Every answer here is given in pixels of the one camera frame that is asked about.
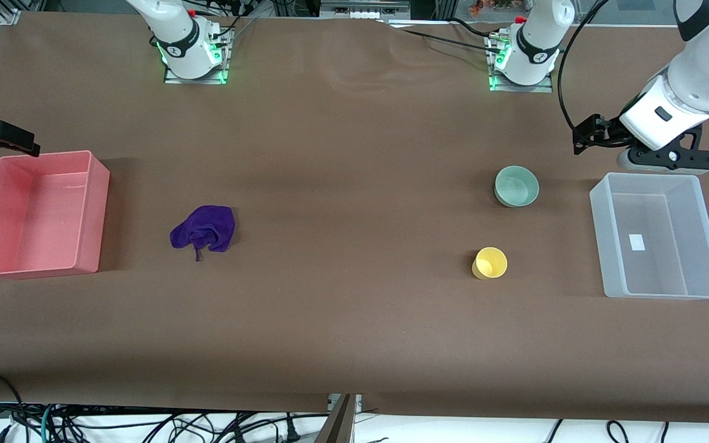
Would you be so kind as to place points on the yellow cup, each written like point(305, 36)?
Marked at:
point(490, 263)

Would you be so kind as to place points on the white power strip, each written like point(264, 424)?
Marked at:
point(364, 9)

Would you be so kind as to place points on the pale green bowl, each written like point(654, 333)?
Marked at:
point(516, 186)

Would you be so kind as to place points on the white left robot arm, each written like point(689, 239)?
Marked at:
point(708, 55)

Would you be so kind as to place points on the clear plastic bin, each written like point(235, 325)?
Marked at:
point(662, 271)

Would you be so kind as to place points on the purple cloth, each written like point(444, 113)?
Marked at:
point(207, 227)

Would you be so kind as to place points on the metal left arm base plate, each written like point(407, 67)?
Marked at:
point(545, 86)

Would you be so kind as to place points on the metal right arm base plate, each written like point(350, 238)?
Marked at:
point(222, 61)

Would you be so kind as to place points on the aluminium corner bracket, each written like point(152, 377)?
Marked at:
point(8, 16)

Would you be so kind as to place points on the colourful background items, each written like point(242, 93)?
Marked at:
point(496, 6)

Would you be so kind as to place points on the white label sticker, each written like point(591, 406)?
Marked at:
point(637, 242)

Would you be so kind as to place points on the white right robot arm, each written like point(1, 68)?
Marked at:
point(182, 43)

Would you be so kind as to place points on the brown table cover sheet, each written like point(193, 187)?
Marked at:
point(354, 246)

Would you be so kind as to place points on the pink plastic bin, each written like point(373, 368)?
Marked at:
point(34, 215)

